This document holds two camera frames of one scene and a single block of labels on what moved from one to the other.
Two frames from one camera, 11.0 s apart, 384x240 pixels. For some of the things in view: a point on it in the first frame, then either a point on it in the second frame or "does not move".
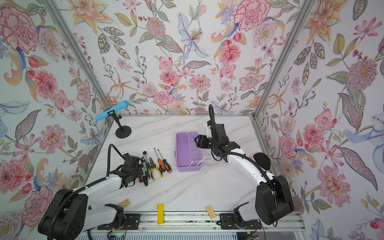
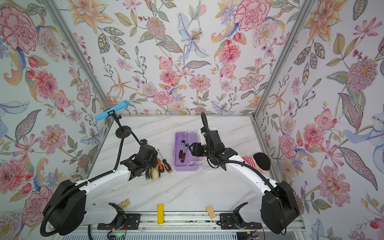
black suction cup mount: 125,131 does not move
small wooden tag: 124,203 does not move
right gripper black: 201,143 -> 197,149
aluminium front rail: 197,222 does not move
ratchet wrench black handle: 145,178 -> 181,151
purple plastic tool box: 189,157 does not move
